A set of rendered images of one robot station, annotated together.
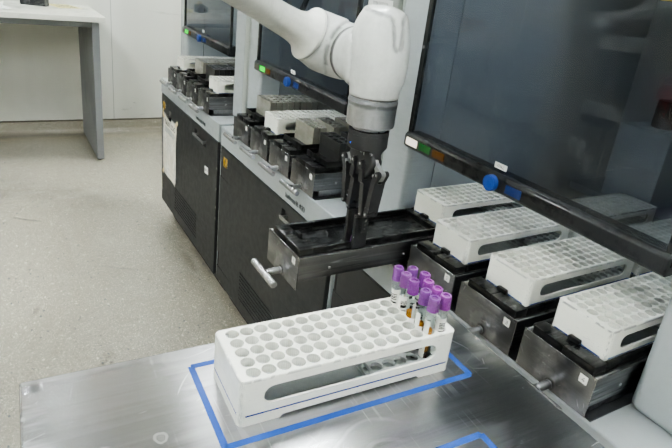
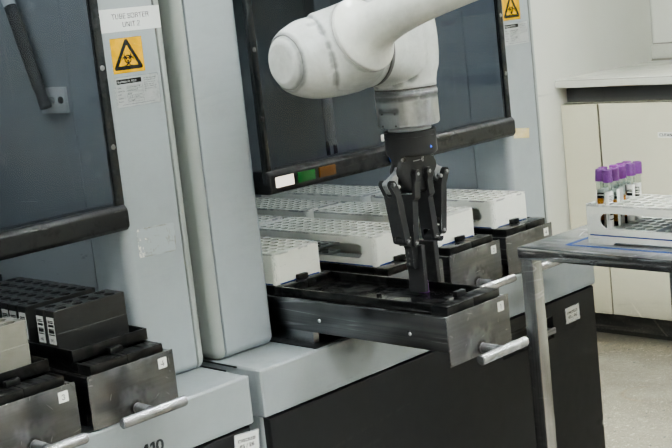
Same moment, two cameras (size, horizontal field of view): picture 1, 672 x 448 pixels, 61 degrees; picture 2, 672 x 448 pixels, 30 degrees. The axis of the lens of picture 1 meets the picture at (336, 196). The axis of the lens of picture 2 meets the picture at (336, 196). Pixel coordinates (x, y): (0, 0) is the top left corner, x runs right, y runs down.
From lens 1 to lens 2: 225 cm
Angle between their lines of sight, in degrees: 98
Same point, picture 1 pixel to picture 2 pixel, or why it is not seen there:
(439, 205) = (312, 246)
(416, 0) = not seen: outside the picture
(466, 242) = not seen: hidden behind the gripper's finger
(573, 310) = (503, 200)
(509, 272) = (456, 217)
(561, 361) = (532, 234)
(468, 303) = (461, 271)
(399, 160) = (246, 230)
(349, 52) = (422, 35)
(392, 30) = not seen: hidden behind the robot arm
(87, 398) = not seen: outside the picture
